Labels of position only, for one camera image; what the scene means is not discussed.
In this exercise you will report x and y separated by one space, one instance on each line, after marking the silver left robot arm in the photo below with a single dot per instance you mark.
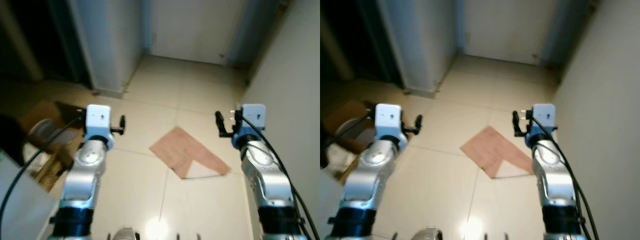
370 170
85 170

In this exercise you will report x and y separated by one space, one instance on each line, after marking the black bag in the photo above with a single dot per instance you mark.
10 137

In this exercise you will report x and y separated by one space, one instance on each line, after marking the round grey metal disc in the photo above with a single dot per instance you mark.
40 132
347 131

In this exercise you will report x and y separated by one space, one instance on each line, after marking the grey door frame post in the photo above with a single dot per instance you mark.
420 45
107 45

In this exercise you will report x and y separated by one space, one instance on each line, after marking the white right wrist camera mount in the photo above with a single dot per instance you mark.
254 119
544 119

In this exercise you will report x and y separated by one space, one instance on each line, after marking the white box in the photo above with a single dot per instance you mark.
330 205
20 205

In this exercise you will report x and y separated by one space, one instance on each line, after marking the brown cardboard box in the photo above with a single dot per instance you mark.
45 112
350 112

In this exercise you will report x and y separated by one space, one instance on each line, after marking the white door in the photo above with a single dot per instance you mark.
505 27
192 27

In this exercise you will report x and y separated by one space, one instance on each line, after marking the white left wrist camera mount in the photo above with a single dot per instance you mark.
387 119
97 120

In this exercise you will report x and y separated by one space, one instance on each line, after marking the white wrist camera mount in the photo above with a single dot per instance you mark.
97 120
544 119
254 119
387 119

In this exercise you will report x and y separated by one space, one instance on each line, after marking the grey robot leg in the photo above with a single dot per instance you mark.
427 234
125 234

